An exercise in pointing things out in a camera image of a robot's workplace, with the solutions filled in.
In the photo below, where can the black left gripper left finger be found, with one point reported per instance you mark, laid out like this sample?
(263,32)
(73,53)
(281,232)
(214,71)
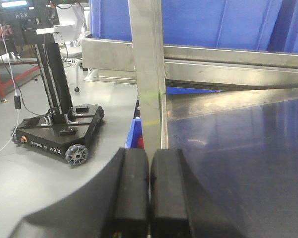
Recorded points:
(113,204)

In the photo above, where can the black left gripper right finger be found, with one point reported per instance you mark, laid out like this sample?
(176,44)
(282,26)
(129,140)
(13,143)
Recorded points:
(180,206)

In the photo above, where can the stainless steel shelf rack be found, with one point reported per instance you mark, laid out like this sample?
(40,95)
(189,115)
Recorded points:
(191,95)

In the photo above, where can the blue bin below table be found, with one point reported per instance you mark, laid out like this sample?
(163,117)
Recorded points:
(135,135)

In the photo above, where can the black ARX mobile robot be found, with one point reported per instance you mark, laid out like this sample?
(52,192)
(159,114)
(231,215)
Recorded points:
(64,130)

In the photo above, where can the blue plastic bin left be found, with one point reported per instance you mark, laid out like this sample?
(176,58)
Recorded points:
(109,19)

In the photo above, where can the blue plastic bin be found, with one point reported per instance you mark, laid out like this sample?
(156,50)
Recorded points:
(109,19)
(284,37)
(233,24)

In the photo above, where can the blue plastic bin middle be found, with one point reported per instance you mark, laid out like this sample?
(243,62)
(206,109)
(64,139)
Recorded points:
(233,24)

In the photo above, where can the white office chair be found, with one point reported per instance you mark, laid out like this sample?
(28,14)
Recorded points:
(72,28)

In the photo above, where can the blue plastic bin right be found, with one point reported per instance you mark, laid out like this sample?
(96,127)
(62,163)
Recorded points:
(284,37)

